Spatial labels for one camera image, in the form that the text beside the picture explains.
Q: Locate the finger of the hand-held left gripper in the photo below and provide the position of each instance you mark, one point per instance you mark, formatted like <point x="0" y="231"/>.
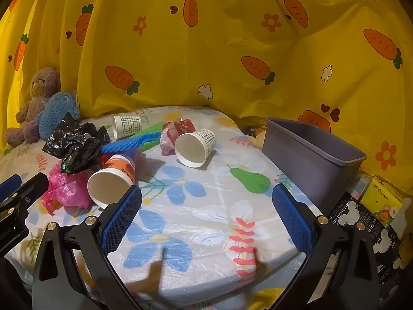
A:
<point x="32" y="187"/>
<point x="8" y="187"/>

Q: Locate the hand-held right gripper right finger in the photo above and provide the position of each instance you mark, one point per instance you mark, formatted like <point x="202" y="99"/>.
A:
<point x="292" y="219"/>

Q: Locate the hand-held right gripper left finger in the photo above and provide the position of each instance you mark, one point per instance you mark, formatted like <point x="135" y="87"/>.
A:
<point x="121" y="222"/>

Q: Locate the pink plastic bag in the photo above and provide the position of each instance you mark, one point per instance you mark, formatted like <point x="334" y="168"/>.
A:
<point x="64" y="190"/>

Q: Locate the orange print paper cup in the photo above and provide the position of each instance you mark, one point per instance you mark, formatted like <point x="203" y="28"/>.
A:
<point x="108" y="184"/>

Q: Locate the grey plastic bin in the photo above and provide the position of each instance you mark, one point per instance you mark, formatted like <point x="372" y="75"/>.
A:
<point x="306" y="168"/>

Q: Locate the black plastic bag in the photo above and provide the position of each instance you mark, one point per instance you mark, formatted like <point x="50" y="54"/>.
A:
<point x="80" y="151"/>

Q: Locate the blue foam net sleeve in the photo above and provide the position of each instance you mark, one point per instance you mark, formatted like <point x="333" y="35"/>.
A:
<point x="129" y="143"/>

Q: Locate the grid print paper cup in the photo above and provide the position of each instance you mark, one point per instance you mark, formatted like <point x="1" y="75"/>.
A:
<point x="127" y="125"/>
<point x="190" y="150"/>

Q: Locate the green foam net sleeve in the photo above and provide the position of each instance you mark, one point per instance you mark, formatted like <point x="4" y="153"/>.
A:
<point x="151" y="129"/>

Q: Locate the black white-print bag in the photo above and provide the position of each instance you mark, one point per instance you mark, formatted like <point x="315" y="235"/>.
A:
<point x="351" y="213"/>

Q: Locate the pastel packet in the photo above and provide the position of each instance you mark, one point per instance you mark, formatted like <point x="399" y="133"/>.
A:
<point x="359" y="187"/>

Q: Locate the blue plush toy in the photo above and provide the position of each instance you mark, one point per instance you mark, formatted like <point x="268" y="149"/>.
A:
<point x="55" y="113"/>

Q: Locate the floral plastic tablecloth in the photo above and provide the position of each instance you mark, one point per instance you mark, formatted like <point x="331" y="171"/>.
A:
<point x="200" y="206"/>

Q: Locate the brown teddy bear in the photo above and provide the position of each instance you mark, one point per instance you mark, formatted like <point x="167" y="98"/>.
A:
<point x="32" y="103"/>

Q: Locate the yellow carton box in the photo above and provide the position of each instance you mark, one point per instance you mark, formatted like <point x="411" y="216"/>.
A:
<point x="382" y="200"/>

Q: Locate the yellow soft object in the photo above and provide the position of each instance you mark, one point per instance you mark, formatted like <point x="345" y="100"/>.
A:
<point x="406" y="248"/>

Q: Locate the yellow carrot print curtain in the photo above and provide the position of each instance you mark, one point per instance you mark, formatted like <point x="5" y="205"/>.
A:
<point x="226" y="55"/>

